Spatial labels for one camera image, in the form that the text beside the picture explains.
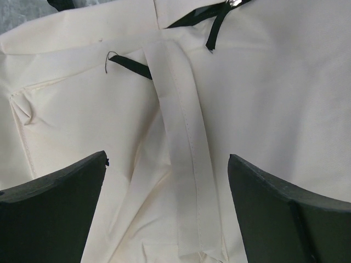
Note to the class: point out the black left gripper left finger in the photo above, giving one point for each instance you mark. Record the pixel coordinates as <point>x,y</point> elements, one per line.
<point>48,219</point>

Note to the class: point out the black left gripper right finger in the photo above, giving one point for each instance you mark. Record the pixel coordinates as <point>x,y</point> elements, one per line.
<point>281,222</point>

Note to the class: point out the cream canvas backpack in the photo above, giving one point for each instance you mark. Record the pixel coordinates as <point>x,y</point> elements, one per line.
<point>119,77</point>

